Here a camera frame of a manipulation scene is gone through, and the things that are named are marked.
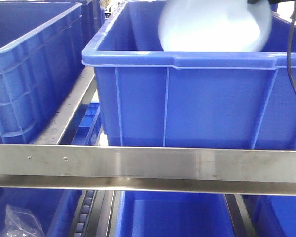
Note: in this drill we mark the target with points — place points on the blue plastic bin left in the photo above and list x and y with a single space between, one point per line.
40 61

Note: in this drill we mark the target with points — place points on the stainless steel shelf rail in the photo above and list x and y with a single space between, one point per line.
257 172

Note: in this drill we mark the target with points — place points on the roller track rail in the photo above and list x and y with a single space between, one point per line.
85 213

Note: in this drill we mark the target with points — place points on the blue bin lower right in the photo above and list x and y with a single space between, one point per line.
272 216

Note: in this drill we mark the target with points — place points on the clear plastic bag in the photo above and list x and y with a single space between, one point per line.
21 222

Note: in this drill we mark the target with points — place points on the light blue plate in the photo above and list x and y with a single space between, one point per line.
215 25

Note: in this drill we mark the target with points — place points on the blue plastic bin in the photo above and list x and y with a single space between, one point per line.
150 97
40 61

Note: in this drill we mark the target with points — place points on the blue plastic bin centre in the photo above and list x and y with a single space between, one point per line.
150 97

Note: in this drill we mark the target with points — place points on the blue bin lower left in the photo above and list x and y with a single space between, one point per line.
54 208

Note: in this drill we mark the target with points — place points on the blue bin lower centre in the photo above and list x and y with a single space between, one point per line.
172 214

